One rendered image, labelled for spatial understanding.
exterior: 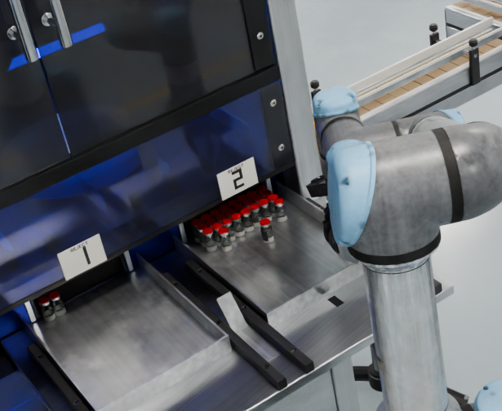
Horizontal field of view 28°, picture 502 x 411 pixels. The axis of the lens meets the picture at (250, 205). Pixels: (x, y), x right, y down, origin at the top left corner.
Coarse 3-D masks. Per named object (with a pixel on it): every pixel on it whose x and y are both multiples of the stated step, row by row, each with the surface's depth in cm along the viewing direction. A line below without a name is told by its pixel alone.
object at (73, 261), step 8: (88, 240) 184; (96, 240) 185; (72, 248) 183; (80, 248) 184; (88, 248) 185; (96, 248) 186; (64, 256) 183; (72, 256) 184; (80, 256) 185; (96, 256) 187; (104, 256) 188; (64, 264) 183; (72, 264) 184; (80, 264) 185; (88, 264) 186; (96, 264) 187; (64, 272) 184; (72, 272) 185; (80, 272) 186
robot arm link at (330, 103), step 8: (328, 88) 169; (336, 88) 168; (344, 88) 168; (320, 96) 167; (328, 96) 167; (336, 96) 166; (344, 96) 166; (352, 96) 166; (320, 104) 165; (328, 104) 165; (336, 104) 164; (344, 104) 164; (352, 104) 165; (320, 112) 166; (328, 112) 165; (336, 112) 165; (344, 112) 165; (352, 112) 166; (320, 120) 167; (328, 120) 165; (360, 120) 166; (320, 128) 166; (320, 136) 166; (320, 144) 170; (320, 152) 172
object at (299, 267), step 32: (288, 192) 212; (288, 224) 206; (320, 224) 205; (192, 256) 200; (224, 256) 201; (256, 256) 199; (288, 256) 198; (320, 256) 196; (256, 288) 191; (288, 288) 190; (320, 288) 184
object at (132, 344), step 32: (128, 288) 198; (160, 288) 196; (64, 320) 193; (96, 320) 191; (128, 320) 190; (160, 320) 188; (192, 320) 187; (64, 352) 185; (96, 352) 184; (128, 352) 182; (160, 352) 181; (192, 352) 179; (224, 352) 178; (96, 384) 177; (128, 384) 175; (160, 384) 172
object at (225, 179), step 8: (248, 160) 197; (232, 168) 196; (248, 168) 198; (224, 176) 196; (232, 176) 197; (248, 176) 199; (256, 176) 200; (224, 184) 197; (232, 184) 198; (248, 184) 200; (224, 192) 197; (232, 192) 198
